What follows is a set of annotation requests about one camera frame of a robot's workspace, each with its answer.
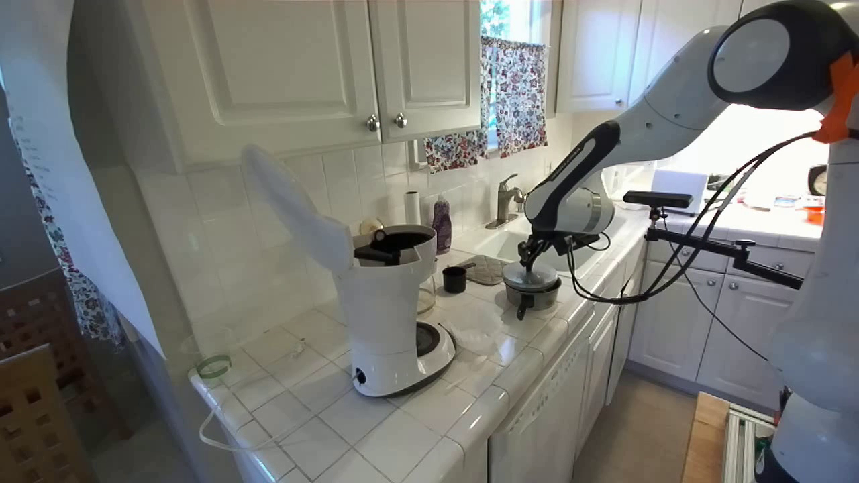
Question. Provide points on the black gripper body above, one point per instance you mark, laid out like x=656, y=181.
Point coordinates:
x=549, y=239

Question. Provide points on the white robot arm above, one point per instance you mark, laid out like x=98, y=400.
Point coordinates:
x=671, y=102

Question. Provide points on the chrome faucet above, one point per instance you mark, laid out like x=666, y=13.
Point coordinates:
x=507, y=192

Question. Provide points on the black measuring cup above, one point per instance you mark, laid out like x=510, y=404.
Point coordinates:
x=455, y=280

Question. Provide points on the purple bottle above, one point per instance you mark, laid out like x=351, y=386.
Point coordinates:
x=440, y=228

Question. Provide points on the white lower cabinet door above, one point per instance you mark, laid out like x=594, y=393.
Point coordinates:
x=671, y=330
x=601, y=358
x=538, y=419
x=741, y=358

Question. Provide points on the white bottle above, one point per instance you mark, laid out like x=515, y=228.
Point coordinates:
x=412, y=207

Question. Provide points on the white box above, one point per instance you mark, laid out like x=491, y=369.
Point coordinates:
x=675, y=181

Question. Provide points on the floral window curtain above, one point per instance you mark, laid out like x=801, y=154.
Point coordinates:
x=513, y=98

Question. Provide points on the white coffee maker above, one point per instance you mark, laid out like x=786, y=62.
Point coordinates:
x=384, y=311

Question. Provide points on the silver cabinet knob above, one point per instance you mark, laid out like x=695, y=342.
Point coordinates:
x=370, y=122
x=400, y=118

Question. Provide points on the narrow white upper cabinet door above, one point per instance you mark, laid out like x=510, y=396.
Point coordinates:
x=671, y=23
x=431, y=54
x=594, y=54

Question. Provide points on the small orange container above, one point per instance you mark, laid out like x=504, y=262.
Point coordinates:
x=813, y=215

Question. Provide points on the black round clock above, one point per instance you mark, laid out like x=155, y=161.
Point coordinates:
x=817, y=181

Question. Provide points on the wide white upper cabinet door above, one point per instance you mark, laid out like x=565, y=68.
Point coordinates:
x=268, y=70

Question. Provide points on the white sheer curtain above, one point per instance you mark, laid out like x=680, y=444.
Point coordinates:
x=53, y=136

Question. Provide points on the wooden crate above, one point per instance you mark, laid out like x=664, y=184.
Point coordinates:
x=35, y=419

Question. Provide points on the black stereo camera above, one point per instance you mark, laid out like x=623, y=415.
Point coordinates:
x=657, y=199

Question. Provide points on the black camera boom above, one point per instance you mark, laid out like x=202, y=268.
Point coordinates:
x=706, y=242

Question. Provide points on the aluminium rail frame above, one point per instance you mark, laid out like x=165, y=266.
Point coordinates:
x=741, y=445

